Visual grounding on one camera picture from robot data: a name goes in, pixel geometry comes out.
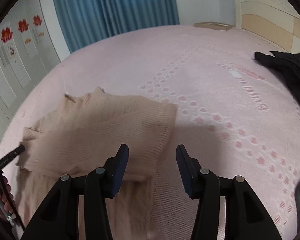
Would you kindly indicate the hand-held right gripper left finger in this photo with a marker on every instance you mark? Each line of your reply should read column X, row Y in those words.
column 121, row 166

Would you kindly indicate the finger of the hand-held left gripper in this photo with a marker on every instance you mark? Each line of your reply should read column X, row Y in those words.
column 12, row 154

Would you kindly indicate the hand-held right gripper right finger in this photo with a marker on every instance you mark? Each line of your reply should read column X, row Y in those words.
column 184, row 170

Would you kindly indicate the beige knit sweater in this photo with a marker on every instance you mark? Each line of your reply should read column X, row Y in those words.
column 102, row 130

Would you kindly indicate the person's left hand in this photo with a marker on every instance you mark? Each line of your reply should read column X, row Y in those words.
column 3, row 202

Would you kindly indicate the pink patterned bed blanket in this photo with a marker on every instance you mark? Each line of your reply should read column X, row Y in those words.
column 190, row 85

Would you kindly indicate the white wardrobe with flower stickers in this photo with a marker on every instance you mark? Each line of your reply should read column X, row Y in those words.
column 17, row 55

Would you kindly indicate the black garment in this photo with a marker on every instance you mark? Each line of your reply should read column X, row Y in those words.
column 290, row 72

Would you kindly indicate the flat cardboard box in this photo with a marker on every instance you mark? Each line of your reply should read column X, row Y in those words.
column 213, row 25

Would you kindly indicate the blue curtain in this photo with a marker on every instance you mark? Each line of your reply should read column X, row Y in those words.
column 110, row 7

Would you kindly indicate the cream wooden headboard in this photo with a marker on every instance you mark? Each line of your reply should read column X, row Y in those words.
column 270, row 22

